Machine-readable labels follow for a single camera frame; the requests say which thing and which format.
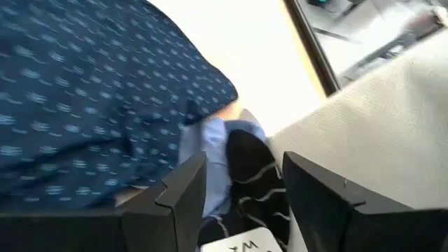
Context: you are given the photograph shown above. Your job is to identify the black metal table frame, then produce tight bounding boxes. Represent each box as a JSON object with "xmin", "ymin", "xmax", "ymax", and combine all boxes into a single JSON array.
[{"xmin": 281, "ymin": 0, "xmax": 341, "ymax": 98}]

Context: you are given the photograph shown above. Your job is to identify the black white-striped sock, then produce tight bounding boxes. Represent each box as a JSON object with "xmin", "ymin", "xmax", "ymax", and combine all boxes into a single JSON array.
[{"xmin": 197, "ymin": 129, "xmax": 292, "ymax": 252}]

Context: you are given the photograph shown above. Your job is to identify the light blue sock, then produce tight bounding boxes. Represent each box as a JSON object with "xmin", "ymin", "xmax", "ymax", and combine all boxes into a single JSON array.
[{"xmin": 178, "ymin": 117, "xmax": 267, "ymax": 218}]

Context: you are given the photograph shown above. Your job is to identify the navy dotted shirt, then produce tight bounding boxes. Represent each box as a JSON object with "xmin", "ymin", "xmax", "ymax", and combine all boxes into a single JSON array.
[{"xmin": 0, "ymin": 0, "xmax": 239, "ymax": 214}]

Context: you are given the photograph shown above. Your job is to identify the beige fabric storage bin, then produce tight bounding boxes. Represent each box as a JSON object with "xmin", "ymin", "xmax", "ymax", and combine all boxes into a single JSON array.
[{"xmin": 267, "ymin": 29, "xmax": 448, "ymax": 211}]

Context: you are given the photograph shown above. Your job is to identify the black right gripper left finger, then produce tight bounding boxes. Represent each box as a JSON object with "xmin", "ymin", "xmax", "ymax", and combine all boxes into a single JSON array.
[{"xmin": 120, "ymin": 150, "xmax": 208, "ymax": 252}]

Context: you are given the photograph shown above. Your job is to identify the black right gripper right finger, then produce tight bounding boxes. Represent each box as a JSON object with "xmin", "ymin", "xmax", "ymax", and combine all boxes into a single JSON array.
[{"xmin": 282, "ymin": 150, "xmax": 367, "ymax": 252}]

